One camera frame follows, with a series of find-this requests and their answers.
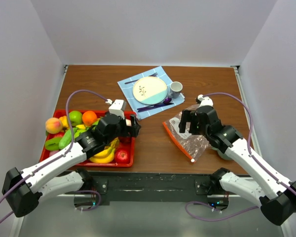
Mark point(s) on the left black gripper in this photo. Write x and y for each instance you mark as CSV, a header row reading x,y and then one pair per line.
x,y
130,131

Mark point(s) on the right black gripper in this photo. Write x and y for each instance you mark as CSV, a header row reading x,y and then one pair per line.
x,y
186,117

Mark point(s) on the dark red fruit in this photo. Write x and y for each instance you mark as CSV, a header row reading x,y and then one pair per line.
x,y
125,140

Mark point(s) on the clear orange zip top bag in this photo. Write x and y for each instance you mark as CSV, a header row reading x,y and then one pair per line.
x,y
193,146

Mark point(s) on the white radish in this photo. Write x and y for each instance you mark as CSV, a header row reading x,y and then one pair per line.
x,y
128,122

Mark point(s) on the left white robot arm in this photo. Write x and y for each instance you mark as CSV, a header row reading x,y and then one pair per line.
x,y
25,190

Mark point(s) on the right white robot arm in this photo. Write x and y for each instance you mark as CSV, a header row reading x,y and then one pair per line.
x,y
270,191

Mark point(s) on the purple knife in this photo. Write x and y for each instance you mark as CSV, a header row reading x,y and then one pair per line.
x,y
154,107

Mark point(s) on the red plastic tray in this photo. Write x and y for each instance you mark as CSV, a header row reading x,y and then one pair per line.
x,y
87,163

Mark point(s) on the blue checked cloth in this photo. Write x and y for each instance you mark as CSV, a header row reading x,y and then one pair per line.
x,y
127,84

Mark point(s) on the red apple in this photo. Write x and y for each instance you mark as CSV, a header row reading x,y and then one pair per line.
x,y
122,156

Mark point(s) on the purple spoon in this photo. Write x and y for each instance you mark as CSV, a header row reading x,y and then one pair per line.
x,y
166,101

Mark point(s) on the yellow banana bunch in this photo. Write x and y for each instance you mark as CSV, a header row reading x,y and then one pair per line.
x,y
107,155

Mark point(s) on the grey ceramic mug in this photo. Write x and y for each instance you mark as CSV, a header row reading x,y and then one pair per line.
x,y
175,89

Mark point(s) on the orange fruit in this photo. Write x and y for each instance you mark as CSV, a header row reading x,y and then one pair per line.
x,y
89,117

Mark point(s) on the cream and blue plate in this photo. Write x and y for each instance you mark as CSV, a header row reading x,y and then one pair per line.
x,y
150,90

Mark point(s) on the green apple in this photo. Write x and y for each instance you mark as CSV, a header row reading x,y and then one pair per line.
x,y
75,118

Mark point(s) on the green cucumber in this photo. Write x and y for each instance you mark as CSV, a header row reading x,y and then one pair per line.
x,y
65,140

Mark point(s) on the peach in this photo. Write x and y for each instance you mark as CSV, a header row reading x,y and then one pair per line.
x,y
53,125

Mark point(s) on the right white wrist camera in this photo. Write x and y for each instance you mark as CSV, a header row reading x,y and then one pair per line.
x,y
203,100

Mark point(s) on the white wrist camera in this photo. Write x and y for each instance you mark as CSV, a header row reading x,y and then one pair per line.
x,y
118,108
203,100

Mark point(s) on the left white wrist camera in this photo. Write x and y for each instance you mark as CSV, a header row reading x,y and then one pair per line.
x,y
118,108

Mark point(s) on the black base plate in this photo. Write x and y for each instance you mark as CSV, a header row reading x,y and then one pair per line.
x,y
149,187

